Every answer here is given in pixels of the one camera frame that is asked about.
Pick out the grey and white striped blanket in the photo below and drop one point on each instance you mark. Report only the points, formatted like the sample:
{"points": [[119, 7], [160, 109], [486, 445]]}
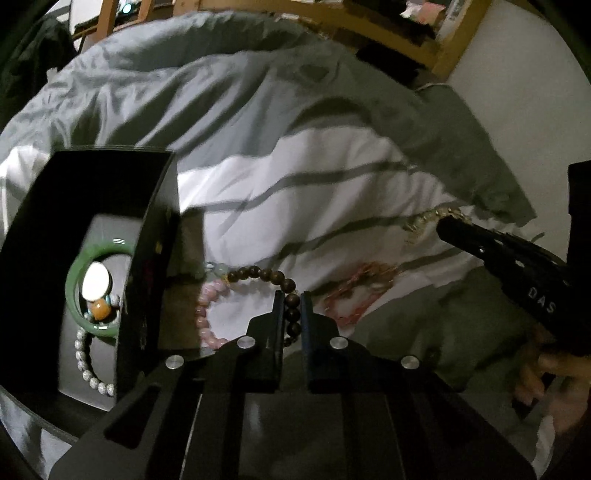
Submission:
{"points": [[277, 138]]}

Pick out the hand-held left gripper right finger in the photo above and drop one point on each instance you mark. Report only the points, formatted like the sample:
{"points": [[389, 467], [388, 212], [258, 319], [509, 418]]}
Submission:
{"points": [[306, 323]]}

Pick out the dark cloth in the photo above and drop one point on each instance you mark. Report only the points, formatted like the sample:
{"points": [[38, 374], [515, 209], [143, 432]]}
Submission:
{"points": [[32, 60]]}

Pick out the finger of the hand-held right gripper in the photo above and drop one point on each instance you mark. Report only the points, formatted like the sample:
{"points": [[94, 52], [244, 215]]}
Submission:
{"points": [[480, 242]]}

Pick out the black jewelry box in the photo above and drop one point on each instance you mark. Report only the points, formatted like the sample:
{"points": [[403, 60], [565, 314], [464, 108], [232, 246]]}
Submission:
{"points": [[55, 194]]}

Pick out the pink packet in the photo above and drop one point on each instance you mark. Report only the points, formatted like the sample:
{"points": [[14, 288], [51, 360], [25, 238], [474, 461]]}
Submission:
{"points": [[427, 10]]}

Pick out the person's right hand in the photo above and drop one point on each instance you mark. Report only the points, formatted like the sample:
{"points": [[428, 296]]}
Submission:
{"points": [[568, 383]]}

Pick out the green jade bangle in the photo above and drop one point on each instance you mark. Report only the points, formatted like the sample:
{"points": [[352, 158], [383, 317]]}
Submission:
{"points": [[71, 286]]}

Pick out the orange amber bead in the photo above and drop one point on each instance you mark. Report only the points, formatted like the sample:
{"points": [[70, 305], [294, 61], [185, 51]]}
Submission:
{"points": [[100, 310]]}

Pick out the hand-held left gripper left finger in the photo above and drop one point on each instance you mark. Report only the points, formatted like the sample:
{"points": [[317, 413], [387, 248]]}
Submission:
{"points": [[277, 323]]}

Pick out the white oval pendant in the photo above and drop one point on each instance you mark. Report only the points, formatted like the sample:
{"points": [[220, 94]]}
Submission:
{"points": [[97, 280]]}

